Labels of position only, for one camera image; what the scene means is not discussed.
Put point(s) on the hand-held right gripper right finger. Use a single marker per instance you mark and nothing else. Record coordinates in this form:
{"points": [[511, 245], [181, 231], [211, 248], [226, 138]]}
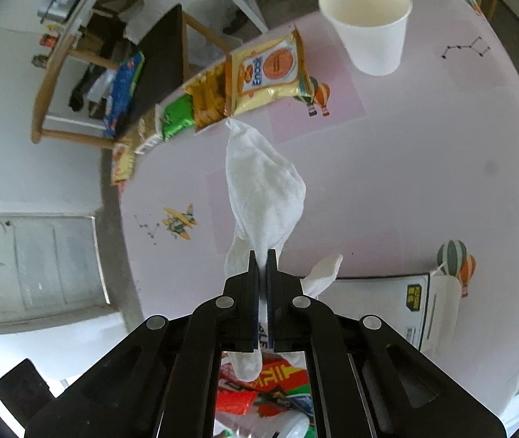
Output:
{"points": [[282, 310]]}

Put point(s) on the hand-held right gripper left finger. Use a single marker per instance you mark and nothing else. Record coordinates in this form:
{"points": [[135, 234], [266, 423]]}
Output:
{"points": [[243, 310]]}

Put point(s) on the red snack packet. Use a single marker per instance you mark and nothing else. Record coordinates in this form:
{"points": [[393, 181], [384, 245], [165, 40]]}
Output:
{"points": [[282, 376]]}

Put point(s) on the orange snack packet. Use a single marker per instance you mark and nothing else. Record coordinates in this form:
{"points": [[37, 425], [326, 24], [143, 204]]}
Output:
{"points": [[236, 402]]}

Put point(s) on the white tissue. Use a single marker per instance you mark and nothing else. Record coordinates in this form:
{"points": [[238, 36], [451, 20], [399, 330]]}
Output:
{"points": [[264, 182]]}

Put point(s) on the white plastic packet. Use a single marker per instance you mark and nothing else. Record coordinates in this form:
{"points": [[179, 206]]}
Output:
{"points": [[378, 310]]}

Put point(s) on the yellow white snack packet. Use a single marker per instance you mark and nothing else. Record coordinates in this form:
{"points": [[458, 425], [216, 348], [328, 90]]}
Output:
{"points": [[149, 137]]}

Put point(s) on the small green snack packet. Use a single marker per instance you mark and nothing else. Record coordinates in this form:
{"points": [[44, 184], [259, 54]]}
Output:
{"points": [[177, 118]]}

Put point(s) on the white panel door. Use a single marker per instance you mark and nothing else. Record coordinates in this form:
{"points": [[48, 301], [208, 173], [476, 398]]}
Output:
{"points": [[35, 269]]}

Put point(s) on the brown snack packet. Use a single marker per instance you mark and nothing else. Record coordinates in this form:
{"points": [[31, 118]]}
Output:
{"points": [[207, 100]]}

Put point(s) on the yellow biscuit packet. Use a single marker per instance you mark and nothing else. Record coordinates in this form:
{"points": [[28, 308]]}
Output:
{"points": [[264, 77]]}

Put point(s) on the dark clothes pile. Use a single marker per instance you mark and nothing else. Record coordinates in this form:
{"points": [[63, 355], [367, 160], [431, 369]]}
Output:
{"points": [[90, 93]]}

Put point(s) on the white paper cup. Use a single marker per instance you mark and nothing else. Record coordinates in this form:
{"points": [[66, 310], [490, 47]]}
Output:
{"points": [[373, 32]]}

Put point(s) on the white sack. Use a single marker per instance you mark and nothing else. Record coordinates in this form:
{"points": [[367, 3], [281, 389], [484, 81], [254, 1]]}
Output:
{"points": [[154, 4]]}

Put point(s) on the white side table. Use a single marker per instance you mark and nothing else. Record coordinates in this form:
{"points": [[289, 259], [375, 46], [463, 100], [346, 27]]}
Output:
{"points": [[81, 23]]}

